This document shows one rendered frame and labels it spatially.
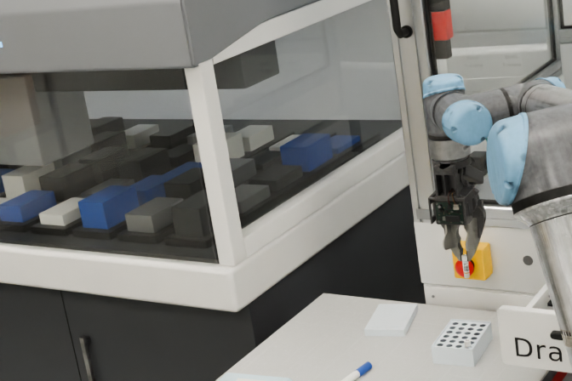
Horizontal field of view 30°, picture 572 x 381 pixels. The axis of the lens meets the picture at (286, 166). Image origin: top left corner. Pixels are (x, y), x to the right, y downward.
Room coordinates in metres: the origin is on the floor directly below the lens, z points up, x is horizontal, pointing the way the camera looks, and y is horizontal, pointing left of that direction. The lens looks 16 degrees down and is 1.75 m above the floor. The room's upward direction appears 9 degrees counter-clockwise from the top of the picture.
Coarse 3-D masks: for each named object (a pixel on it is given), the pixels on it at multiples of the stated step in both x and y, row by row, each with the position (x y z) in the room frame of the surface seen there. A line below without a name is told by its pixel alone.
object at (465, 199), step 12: (468, 156) 1.88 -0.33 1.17; (444, 168) 1.84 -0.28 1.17; (456, 168) 1.85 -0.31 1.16; (444, 180) 1.85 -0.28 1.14; (456, 180) 1.85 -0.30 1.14; (444, 192) 1.85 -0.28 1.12; (456, 192) 1.85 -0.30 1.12; (468, 192) 1.86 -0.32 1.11; (432, 204) 1.88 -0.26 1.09; (444, 204) 1.85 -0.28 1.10; (456, 204) 1.84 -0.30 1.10; (468, 204) 1.85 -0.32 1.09; (432, 216) 1.87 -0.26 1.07; (444, 216) 1.85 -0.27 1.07; (456, 216) 1.84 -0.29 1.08; (468, 216) 1.84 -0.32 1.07
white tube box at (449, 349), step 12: (456, 324) 1.99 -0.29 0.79; (468, 324) 1.97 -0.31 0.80; (480, 324) 1.96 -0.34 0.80; (444, 336) 1.94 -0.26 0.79; (456, 336) 1.93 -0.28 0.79; (468, 336) 1.92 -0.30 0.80; (480, 336) 1.90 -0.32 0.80; (492, 336) 1.96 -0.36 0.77; (432, 348) 1.89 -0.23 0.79; (444, 348) 1.88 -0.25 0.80; (456, 348) 1.87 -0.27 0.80; (480, 348) 1.89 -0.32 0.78; (432, 360) 1.89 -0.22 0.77; (444, 360) 1.88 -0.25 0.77; (456, 360) 1.87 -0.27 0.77; (468, 360) 1.86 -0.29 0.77
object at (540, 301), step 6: (546, 288) 1.86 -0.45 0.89; (540, 294) 1.84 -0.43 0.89; (546, 294) 1.86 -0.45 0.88; (534, 300) 1.82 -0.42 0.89; (540, 300) 1.83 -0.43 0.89; (546, 300) 1.86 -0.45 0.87; (528, 306) 1.80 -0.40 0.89; (534, 306) 1.80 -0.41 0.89; (540, 306) 1.83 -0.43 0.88; (546, 306) 1.85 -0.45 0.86
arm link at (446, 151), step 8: (432, 144) 1.87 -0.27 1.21; (440, 144) 1.86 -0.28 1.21; (448, 144) 1.85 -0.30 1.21; (456, 144) 1.85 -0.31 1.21; (432, 152) 1.87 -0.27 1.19; (440, 152) 1.86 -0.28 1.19; (448, 152) 1.85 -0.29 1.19; (456, 152) 1.85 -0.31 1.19; (464, 152) 1.86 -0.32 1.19; (440, 160) 1.86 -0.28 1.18; (448, 160) 1.85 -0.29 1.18; (456, 160) 1.86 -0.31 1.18
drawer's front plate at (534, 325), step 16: (512, 320) 1.72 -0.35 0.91; (528, 320) 1.71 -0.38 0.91; (544, 320) 1.69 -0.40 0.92; (512, 336) 1.72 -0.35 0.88; (528, 336) 1.71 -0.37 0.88; (544, 336) 1.69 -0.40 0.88; (512, 352) 1.73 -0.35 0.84; (528, 352) 1.71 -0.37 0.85; (544, 352) 1.69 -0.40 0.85; (544, 368) 1.69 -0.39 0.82; (560, 368) 1.68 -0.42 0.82
